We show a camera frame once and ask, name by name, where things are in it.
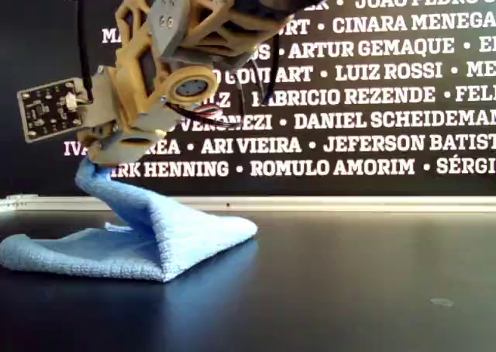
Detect grey right wrist camera bracket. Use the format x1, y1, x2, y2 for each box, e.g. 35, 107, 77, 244
79, 67, 119, 130

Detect black right arm servo cable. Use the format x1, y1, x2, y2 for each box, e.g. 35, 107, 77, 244
238, 32, 282, 115

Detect tan right gripper body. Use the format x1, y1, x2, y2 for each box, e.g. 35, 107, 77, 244
110, 43, 222, 140

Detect right wrist camera circuit board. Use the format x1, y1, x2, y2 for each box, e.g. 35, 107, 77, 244
17, 78, 88, 143

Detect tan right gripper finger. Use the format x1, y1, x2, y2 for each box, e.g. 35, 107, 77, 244
79, 125, 113, 162
92, 129, 166, 167

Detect red white servo wires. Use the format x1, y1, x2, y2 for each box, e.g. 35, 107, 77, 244
164, 102, 233, 127

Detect silver aluminium table frame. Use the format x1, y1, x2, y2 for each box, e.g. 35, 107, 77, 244
0, 192, 496, 213

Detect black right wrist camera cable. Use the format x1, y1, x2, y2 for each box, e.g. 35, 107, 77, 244
77, 0, 96, 103

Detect black wall banner white names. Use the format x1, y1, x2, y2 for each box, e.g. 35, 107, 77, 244
0, 0, 496, 198

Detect blue terry cloth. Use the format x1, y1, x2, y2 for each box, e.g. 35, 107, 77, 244
0, 158, 260, 284

